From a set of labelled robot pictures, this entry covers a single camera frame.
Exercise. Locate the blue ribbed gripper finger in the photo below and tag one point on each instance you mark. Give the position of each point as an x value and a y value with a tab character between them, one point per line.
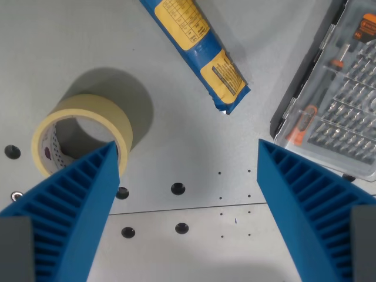
73	211
305	199

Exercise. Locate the silver table screw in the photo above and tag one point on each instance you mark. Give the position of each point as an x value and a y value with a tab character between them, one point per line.
16	196

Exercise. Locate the yellow masking tape roll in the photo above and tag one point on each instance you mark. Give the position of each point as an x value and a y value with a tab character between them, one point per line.
88	117

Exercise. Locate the clear screwdriver bit set case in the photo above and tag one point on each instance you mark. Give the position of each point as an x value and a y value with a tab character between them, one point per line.
332	97

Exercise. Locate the blue and yellow snack wrapper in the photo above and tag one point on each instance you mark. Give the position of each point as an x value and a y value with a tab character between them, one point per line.
199	50

